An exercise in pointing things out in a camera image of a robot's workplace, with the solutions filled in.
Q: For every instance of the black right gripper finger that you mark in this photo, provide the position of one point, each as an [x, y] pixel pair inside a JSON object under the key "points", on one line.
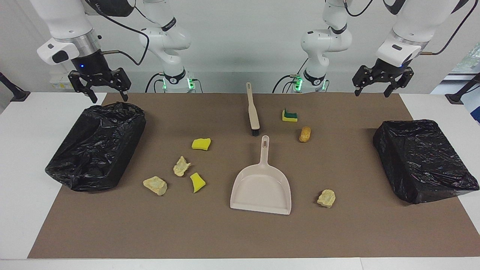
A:
{"points": [[79, 83], [122, 80]]}

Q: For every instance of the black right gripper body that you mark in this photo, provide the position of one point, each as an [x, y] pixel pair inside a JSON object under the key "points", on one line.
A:
{"points": [[92, 65]]}

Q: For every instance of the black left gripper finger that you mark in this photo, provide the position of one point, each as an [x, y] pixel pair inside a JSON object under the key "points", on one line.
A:
{"points": [[362, 77], [407, 78]]}

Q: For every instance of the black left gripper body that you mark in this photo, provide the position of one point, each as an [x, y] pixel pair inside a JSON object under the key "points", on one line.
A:
{"points": [[392, 70]]}

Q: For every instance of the brown oval toy bun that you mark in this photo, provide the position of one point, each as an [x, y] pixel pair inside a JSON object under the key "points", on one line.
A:
{"points": [[305, 134]]}

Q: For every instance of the green and yellow sponge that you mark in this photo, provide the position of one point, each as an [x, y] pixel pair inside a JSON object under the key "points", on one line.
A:
{"points": [[289, 117]]}

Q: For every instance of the beige brush with black bristles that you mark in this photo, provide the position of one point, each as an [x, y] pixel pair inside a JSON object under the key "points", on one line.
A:
{"points": [[253, 112]]}

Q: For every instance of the beige plastic dustpan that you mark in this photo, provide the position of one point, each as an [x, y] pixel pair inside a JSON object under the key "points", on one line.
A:
{"points": [[262, 187]]}

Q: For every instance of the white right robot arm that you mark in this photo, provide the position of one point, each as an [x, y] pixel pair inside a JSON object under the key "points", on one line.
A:
{"points": [[165, 37]]}

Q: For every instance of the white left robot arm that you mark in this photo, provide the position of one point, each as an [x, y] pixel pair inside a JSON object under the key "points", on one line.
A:
{"points": [[322, 41]]}

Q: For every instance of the open crumpled black bag bin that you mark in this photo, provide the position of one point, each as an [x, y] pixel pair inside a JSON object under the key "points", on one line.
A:
{"points": [[97, 150]]}

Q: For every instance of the smooth black bag bin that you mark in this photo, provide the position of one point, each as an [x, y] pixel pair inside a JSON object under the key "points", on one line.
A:
{"points": [[423, 161]]}

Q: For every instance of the black clamp stand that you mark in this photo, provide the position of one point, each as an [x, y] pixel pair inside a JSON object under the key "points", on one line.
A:
{"points": [[463, 92], [15, 93]]}

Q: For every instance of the yellow rectangular sponge piece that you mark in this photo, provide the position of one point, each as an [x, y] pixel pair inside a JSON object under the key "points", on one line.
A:
{"points": [[201, 144]]}

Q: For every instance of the pale beige crumpled chunk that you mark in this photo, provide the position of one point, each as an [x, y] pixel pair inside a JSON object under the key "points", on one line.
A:
{"points": [[155, 186], [181, 167]]}

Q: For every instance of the yellow wedge sponge piece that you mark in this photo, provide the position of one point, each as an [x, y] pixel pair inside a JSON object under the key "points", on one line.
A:
{"points": [[197, 183]]}

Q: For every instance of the brown table mat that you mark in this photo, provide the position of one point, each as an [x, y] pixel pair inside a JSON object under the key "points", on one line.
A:
{"points": [[240, 232]]}

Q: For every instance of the white wall power strip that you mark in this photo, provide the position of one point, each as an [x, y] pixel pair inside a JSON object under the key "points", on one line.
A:
{"points": [[60, 84]]}

